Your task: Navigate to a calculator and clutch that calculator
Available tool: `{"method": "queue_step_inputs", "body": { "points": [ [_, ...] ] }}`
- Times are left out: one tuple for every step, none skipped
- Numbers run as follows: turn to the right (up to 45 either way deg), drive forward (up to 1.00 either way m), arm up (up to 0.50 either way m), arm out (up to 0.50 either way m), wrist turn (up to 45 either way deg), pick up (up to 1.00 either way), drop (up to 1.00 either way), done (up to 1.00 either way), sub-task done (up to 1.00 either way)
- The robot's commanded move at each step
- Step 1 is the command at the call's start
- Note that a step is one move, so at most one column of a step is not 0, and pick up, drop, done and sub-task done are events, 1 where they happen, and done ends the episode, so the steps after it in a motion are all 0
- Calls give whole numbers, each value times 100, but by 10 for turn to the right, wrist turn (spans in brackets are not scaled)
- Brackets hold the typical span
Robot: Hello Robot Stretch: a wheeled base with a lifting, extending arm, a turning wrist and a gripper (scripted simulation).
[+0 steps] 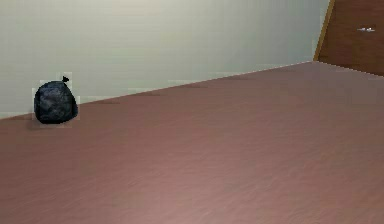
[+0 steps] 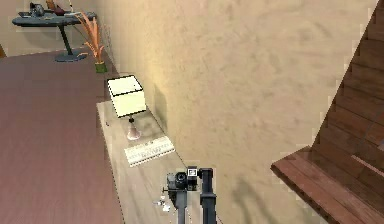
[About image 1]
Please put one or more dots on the black garbage bag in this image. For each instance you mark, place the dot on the black garbage bag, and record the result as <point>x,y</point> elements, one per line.
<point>54,103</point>

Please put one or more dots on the brown wooden room door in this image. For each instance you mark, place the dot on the brown wooden room door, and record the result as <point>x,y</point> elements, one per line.
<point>353,43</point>

